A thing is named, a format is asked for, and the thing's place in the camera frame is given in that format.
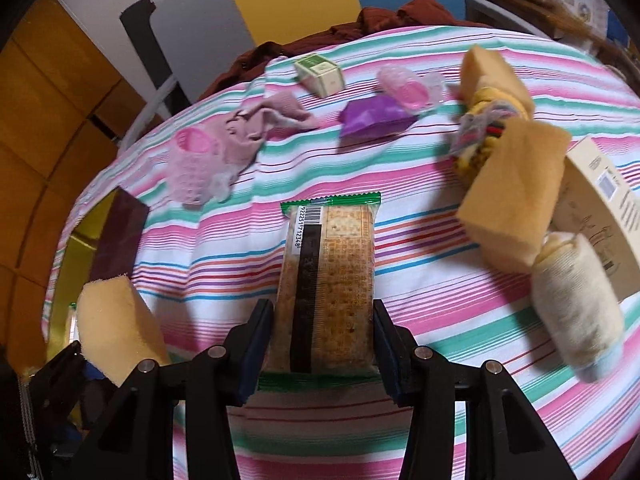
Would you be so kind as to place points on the large orange yellow sponge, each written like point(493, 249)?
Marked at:
point(515, 195)

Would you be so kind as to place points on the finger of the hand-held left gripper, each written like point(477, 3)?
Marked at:
point(55, 375)

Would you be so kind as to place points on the gold metal tray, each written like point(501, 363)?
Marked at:
point(87, 240)

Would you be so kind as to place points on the purple snack packet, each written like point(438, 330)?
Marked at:
point(375, 117)

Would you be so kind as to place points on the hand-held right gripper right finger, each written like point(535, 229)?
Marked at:
point(390, 355)

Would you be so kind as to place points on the beige cardboard box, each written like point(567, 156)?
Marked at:
point(600, 200)

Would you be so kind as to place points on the small green white box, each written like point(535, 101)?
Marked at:
point(320, 75)

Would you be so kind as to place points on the wooden cabinet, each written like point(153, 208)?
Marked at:
point(45, 125)

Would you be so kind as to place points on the grey multicolour striped sock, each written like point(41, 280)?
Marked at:
point(477, 127)

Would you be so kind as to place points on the dark wooden table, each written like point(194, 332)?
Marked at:
point(565, 30)

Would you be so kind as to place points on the red brown jacket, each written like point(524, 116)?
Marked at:
point(400, 17)

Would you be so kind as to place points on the cracker packet with black stripe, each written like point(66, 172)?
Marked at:
point(340, 285)

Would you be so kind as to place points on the mustard yellow patterned sock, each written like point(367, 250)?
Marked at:
point(480, 160)

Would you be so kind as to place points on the grey yellow blue chair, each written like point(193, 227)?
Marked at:
point(280, 0)

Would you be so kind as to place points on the pink striped sock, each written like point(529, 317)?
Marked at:
point(250, 130)

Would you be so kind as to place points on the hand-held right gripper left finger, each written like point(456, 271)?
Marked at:
point(255, 355)

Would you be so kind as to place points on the cream towel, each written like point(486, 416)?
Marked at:
point(575, 305)

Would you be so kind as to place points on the pale yellow sponge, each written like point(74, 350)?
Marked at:
point(117, 320)

